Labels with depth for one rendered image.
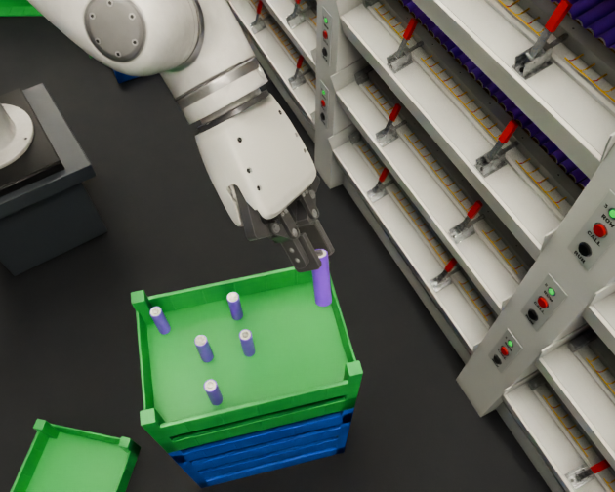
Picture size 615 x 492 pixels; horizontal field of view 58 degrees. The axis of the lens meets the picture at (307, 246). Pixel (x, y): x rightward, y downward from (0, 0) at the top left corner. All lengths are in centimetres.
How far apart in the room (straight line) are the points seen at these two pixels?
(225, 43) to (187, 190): 109
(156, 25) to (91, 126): 140
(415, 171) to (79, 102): 115
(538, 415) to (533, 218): 43
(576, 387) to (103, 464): 91
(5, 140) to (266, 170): 92
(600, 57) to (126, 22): 55
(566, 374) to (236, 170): 67
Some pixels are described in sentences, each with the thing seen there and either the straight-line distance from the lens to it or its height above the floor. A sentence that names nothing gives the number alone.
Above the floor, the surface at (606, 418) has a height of 36.
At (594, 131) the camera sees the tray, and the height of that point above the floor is 74.
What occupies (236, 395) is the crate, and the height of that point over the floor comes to 40.
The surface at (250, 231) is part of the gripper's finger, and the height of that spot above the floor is 78.
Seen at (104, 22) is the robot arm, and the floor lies 96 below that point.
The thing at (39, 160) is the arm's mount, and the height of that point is 31.
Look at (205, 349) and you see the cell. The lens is 82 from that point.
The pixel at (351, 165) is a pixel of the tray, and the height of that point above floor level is 17.
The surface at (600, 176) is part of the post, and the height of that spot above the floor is 72.
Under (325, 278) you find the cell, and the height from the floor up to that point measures 71.
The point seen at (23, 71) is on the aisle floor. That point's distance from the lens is 209.
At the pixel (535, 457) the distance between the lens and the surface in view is 129.
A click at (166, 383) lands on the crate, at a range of 87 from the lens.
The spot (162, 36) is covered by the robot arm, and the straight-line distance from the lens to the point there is 44.
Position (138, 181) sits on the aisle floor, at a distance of 163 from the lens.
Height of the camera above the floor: 120
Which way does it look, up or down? 57 degrees down
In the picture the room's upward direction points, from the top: straight up
